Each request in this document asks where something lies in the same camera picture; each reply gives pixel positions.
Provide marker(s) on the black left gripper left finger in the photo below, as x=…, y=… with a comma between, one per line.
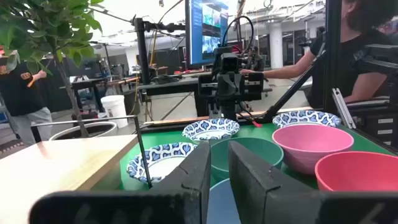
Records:
x=186, y=193

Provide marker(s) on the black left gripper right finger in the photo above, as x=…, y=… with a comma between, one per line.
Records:
x=264, y=199

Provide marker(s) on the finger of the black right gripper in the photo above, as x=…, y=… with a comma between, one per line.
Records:
x=229, y=111
x=214, y=110

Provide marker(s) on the blue patterned paper bowl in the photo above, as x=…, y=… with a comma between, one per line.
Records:
x=211, y=127
x=164, y=161
x=306, y=117

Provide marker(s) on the light blue plastic bowl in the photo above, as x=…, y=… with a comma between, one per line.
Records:
x=222, y=202

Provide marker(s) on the green plastic bowl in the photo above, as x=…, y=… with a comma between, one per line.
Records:
x=248, y=152

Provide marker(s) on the pink plastic bowl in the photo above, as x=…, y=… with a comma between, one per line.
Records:
x=311, y=146

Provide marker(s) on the red plastic bowl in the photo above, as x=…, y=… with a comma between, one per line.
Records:
x=357, y=171

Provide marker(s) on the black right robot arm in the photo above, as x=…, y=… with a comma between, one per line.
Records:
x=222, y=49

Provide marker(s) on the small red tag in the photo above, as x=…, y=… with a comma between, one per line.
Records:
x=257, y=124

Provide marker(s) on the green table mat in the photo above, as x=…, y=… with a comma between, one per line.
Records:
x=255, y=132

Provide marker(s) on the dark grey monitor desk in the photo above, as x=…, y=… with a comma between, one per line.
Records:
x=171, y=85

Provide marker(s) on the computer monitor blue screen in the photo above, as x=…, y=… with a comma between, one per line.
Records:
x=205, y=31

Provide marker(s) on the black stand pole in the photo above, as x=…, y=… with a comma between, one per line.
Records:
x=141, y=46

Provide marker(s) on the white plastic bucket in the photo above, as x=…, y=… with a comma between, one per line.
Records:
x=115, y=109

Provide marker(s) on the white plant pot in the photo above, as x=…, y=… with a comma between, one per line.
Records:
x=110, y=128

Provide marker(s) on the silver aluminium extrusion bar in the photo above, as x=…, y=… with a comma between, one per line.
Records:
x=342, y=107

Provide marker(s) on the person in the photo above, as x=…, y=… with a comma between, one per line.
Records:
x=357, y=62
x=18, y=93

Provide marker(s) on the cluttered background workbench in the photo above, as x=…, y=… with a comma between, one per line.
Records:
x=87, y=82

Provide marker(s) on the small green leafy tree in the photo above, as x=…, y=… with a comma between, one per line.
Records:
x=46, y=25

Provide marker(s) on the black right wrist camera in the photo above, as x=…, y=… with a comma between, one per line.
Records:
x=230, y=63

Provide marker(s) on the black metal rig frame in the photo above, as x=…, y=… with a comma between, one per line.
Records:
x=332, y=46

